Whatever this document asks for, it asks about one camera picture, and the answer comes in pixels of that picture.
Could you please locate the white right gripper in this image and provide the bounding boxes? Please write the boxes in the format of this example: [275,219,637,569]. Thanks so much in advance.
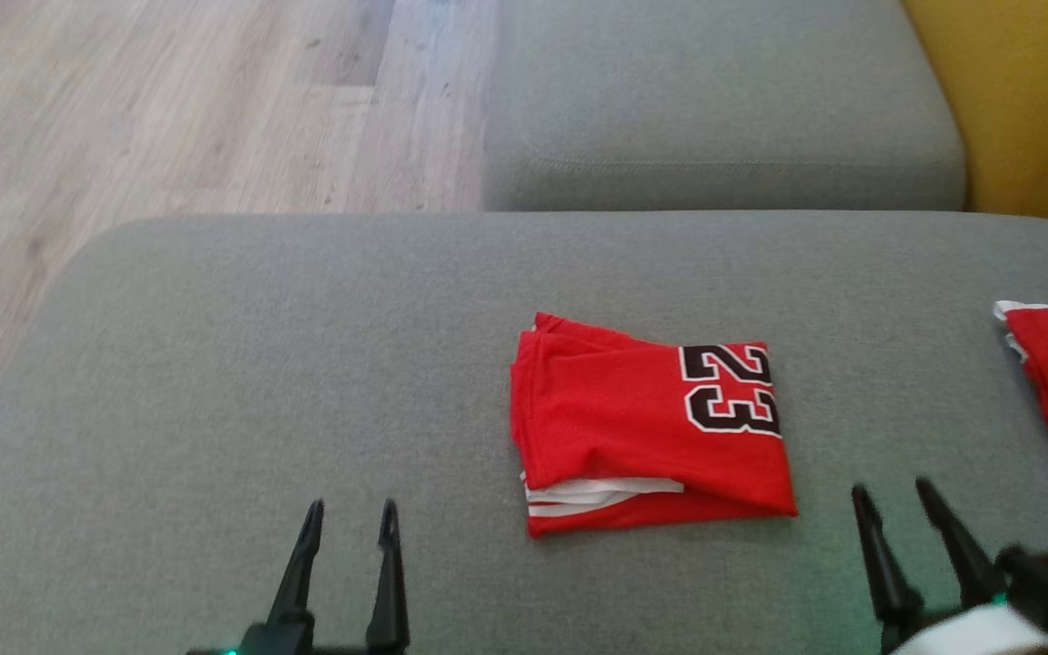
[851,476,1048,655]

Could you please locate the grey sofa seat cushion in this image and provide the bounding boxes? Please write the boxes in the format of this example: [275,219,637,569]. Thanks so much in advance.
[0,211,1048,655]

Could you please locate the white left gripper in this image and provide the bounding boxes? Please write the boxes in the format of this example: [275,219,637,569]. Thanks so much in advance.
[186,498,416,655]

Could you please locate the grey sofa chaise cushion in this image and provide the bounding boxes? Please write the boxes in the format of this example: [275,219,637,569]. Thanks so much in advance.
[483,0,969,213]

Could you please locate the red white number 23 garment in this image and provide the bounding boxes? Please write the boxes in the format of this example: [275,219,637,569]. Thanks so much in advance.
[509,311,800,539]

